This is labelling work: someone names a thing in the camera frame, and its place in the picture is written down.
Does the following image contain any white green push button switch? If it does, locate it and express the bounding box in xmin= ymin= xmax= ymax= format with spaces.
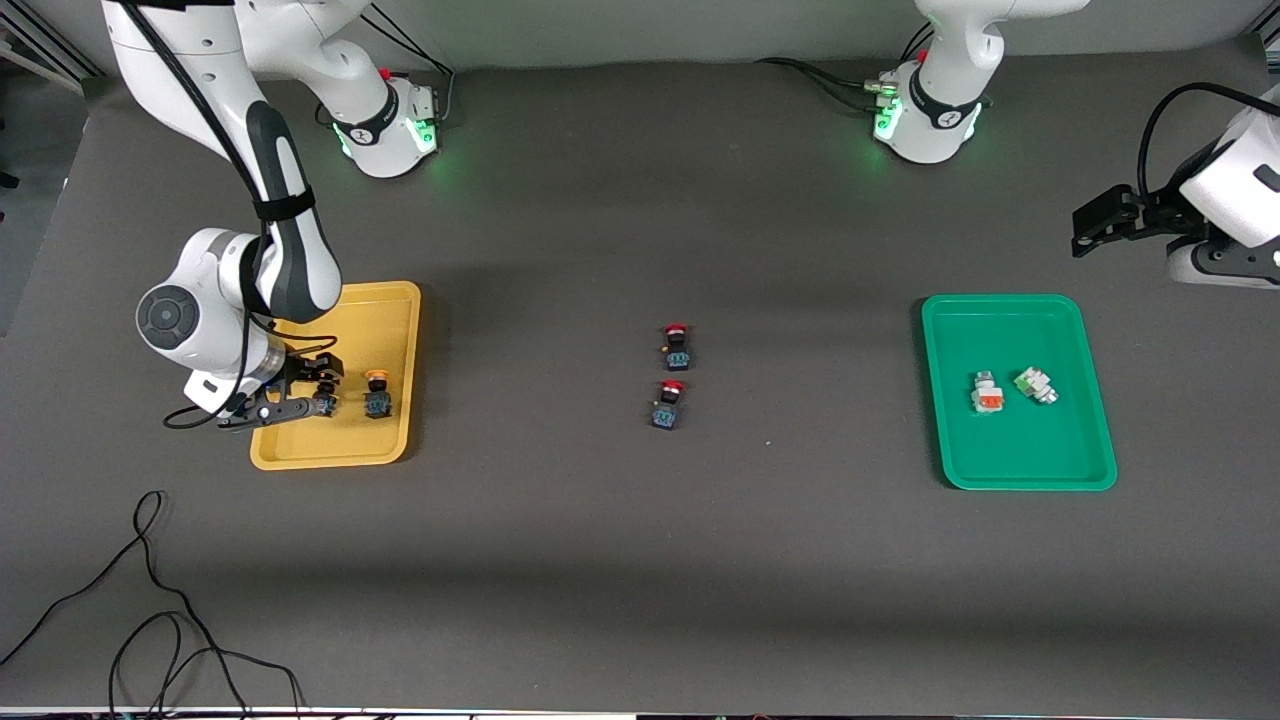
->
xmin=1014 ymin=366 xmax=1060 ymax=407

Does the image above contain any yellow plastic tray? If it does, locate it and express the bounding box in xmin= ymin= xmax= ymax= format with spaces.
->
xmin=249 ymin=281 xmax=423 ymax=471

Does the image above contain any green plastic tray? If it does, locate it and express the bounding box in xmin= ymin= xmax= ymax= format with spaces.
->
xmin=920 ymin=293 xmax=1119 ymax=492

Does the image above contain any dark gray table cloth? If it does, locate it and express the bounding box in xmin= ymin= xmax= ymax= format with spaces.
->
xmin=0 ymin=40 xmax=1280 ymax=713

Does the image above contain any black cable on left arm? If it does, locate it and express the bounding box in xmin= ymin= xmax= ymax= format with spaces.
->
xmin=1138 ymin=82 xmax=1271 ymax=206

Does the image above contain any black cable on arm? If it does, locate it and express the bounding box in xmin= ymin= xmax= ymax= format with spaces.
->
xmin=1138 ymin=82 xmax=1271 ymax=206
xmin=120 ymin=0 xmax=346 ymax=433

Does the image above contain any loose black cable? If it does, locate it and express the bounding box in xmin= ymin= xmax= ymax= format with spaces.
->
xmin=0 ymin=489 xmax=306 ymax=717

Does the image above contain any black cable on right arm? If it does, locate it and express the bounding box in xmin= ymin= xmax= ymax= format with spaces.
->
xmin=120 ymin=0 xmax=346 ymax=433

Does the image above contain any black base cable bundle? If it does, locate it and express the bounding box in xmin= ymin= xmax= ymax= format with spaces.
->
xmin=360 ymin=8 xmax=457 ymax=123
xmin=755 ymin=56 xmax=886 ymax=113

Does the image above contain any metal frame rail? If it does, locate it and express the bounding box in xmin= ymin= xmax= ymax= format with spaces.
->
xmin=0 ymin=15 xmax=101 ymax=83

